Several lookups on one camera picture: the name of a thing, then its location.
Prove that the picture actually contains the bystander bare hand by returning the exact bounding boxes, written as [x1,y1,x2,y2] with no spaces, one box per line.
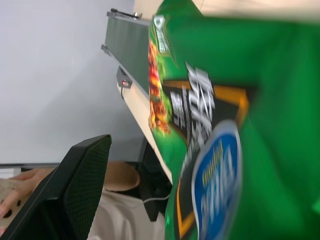
[0,167,55,227]

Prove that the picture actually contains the black table frame leg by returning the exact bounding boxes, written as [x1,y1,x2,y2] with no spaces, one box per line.
[137,139,174,222]

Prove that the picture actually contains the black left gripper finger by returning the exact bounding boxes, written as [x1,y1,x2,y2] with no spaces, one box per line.
[0,134,112,240]

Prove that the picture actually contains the dark green conveyor belt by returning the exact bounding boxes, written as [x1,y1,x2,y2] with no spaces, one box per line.
[100,10,154,96]

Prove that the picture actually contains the person in beige top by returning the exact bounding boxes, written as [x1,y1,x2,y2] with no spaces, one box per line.
[86,161,173,240]

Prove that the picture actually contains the thin white cable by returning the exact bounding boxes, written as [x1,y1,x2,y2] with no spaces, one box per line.
[142,194,171,202]

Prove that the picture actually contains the beige panel with black dots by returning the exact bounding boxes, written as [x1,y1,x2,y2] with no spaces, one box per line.
[0,178,24,226]

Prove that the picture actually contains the black conveyor end roller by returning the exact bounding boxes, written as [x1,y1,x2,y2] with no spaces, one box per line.
[106,8,144,20]

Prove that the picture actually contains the grey sensor box red light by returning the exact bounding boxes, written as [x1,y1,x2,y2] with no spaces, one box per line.
[116,66,133,89]

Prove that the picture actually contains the green snack bag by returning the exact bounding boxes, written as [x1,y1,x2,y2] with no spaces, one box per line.
[147,0,320,240]

